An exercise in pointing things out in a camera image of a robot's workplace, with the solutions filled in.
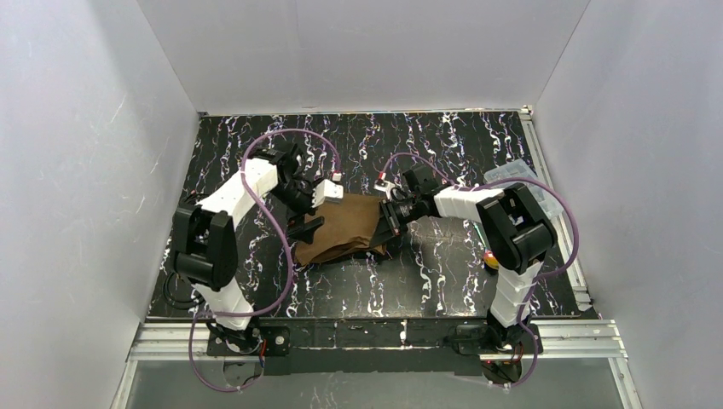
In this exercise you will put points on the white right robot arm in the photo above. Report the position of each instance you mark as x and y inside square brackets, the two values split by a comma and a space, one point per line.
[518, 231]

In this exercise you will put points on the red yellow handled utensil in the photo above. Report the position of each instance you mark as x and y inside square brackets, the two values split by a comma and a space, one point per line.
[489, 261]

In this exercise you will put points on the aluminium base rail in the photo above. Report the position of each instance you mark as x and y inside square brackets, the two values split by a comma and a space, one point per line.
[460, 346]

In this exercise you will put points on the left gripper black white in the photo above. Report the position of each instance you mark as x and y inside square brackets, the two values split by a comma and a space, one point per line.
[308, 220]

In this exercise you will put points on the aluminium side rail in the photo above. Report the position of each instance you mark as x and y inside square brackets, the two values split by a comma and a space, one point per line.
[565, 238]

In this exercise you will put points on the brown woven cloth napkin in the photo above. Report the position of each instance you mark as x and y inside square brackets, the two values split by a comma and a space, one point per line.
[348, 229]

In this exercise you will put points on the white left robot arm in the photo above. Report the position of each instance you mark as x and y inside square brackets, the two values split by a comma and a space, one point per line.
[204, 248]

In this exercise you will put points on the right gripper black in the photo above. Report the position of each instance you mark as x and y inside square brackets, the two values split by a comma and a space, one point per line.
[392, 213]

